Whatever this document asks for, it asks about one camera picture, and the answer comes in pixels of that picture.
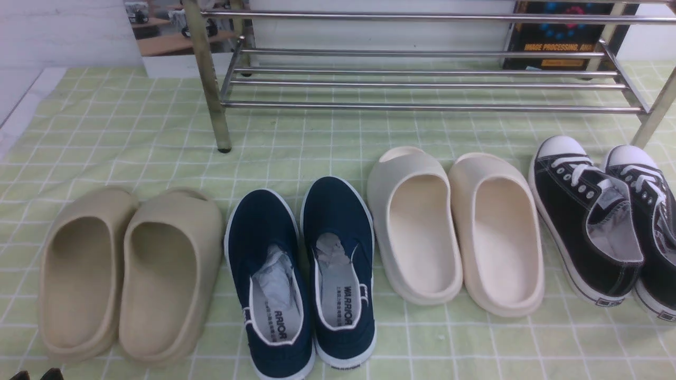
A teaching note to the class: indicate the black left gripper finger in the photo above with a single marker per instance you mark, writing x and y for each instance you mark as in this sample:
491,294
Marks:
22,375
52,374

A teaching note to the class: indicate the navy slip-on shoe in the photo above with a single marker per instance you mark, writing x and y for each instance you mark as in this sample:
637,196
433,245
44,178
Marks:
261,246
338,235

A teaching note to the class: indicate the metal shoe rack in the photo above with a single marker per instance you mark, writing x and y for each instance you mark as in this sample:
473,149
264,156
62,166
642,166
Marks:
604,72

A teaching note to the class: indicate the tan left slipper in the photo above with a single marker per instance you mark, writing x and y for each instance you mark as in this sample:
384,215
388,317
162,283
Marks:
81,274

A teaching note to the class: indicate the tan slipper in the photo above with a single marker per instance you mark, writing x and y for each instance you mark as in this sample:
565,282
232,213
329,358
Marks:
81,274
173,253

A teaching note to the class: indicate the tan right slipper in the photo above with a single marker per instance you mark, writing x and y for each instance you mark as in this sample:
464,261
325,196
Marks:
173,253

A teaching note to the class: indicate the green checkered tablecloth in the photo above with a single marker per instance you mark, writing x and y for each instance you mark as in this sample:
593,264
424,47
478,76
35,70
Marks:
116,126

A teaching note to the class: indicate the photo-covered white box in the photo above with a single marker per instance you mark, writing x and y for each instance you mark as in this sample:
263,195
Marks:
165,44

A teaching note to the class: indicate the cream left slipper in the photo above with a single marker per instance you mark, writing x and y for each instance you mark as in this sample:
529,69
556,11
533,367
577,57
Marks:
408,194

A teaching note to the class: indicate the cream slipper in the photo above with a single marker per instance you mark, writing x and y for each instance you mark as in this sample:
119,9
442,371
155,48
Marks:
498,233
408,194

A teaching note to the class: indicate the cream right slipper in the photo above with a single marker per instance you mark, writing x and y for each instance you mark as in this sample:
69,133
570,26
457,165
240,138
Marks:
498,233

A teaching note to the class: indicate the black left canvas sneaker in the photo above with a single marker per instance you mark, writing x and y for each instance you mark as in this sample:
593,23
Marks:
589,215

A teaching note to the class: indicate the black canvas sneaker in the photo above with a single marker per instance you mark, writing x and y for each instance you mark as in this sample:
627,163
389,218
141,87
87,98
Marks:
654,223
589,215

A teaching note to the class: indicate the dark image processing book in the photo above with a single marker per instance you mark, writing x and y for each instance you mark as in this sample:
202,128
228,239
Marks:
571,37

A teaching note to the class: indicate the black right canvas sneaker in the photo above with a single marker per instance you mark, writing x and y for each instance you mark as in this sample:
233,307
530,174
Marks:
654,223

